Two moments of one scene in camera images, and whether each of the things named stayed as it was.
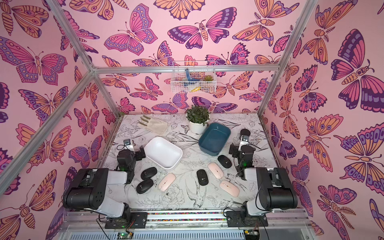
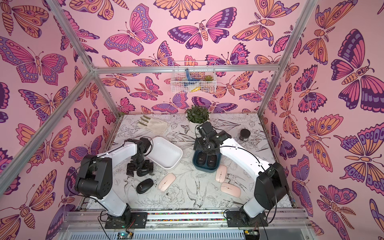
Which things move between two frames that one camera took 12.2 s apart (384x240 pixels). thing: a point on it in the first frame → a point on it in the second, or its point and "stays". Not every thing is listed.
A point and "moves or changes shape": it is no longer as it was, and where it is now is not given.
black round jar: [244, 132] stays
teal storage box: [214, 138] moves or changes shape
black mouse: [224, 161] → [201, 158]
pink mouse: [216, 170] moves or changes shape
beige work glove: [155, 125] stays
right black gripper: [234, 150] → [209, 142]
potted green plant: [198, 117] stays
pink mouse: [167, 181] stays
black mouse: [203, 179] → [211, 160]
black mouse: [144, 185] stays
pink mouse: [230, 188] stays
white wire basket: [193, 77] stays
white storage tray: [163, 153] stays
